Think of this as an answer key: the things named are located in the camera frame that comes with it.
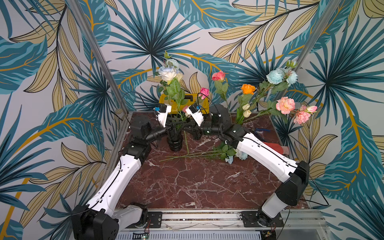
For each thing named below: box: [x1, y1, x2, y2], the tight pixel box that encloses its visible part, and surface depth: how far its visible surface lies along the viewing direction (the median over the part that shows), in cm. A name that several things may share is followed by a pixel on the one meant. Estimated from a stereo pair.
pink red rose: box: [211, 70, 229, 102], surface depth 83 cm
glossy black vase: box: [167, 129, 183, 152], surface depth 94 cm
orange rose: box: [237, 83, 256, 119], surface depth 83 cm
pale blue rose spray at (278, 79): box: [258, 60, 298, 100], surface depth 71 cm
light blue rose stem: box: [159, 143, 237, 162], surface depth 97 cm
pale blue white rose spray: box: [158, 51, 190, 155], surface depth 59 cm
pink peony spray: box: [276, 96, 318, 125], surface depth 61 cm
